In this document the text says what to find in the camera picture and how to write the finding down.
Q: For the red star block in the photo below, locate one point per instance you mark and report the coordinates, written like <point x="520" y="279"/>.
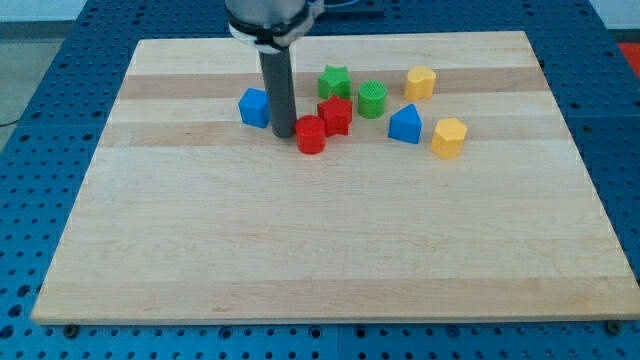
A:
<point x="337" y="114"/>

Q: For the green star block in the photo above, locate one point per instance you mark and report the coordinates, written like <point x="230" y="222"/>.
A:
<point x="335" y="80"/>

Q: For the red cylinder block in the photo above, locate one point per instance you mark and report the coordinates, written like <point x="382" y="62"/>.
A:
<point x="310" y="134"/>

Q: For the blue cube block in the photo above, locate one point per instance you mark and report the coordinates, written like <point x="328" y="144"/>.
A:
<point x="254" y="109"/>

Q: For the green cylinder block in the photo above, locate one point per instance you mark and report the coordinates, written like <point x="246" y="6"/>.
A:
<point x="371" y="99"/>

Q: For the blue triangle block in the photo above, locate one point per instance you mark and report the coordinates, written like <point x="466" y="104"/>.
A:
<point x="406" y="125"/>

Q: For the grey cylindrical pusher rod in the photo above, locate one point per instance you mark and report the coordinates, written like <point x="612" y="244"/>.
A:
<point x="279" y="86"/>

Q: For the yellow hexagon block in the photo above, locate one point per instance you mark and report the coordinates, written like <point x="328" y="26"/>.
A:
<point x="448" y="138"/>

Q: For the light wooden board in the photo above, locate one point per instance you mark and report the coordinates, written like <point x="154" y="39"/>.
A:
<point x="188" y="216"/>

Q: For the yellow heart block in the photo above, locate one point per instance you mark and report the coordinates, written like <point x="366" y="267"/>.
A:
<point x="420" y="83"/>

